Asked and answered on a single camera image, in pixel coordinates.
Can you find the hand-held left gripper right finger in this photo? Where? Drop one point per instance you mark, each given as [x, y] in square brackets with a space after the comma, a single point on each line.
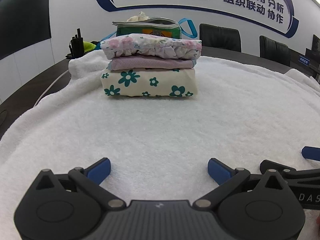
[217, 170]

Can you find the yellow-green cloth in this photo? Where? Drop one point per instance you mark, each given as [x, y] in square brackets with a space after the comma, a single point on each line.
[88, 47]

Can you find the folded cream teal-flower garment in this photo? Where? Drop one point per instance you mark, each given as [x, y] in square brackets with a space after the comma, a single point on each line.
[150, 83]

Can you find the floral ruffled white garment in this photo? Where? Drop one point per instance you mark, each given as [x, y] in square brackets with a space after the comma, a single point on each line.
[150, 45]

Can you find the blue name plate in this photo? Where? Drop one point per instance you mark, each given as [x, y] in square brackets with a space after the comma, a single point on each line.
[304, 59]

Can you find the folded pink dotted garment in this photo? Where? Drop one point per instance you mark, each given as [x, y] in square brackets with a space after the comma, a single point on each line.
[150, 64]

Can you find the cream cloth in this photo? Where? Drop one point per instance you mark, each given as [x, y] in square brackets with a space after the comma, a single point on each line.
[137, 17]

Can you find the black wall screen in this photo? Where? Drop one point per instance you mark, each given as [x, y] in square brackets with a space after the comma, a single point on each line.
[22, 22]

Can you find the green fabric bag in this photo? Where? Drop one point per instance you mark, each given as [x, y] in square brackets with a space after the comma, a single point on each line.
[150, 30]

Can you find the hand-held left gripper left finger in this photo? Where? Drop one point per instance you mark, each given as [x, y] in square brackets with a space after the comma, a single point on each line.
[100, 170]

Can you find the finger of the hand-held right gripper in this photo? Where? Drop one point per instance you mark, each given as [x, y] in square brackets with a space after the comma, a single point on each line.
[295, 170]
[310, 153]

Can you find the white fluffy blanket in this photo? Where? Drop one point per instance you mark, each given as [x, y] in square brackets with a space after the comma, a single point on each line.
[160, 130]

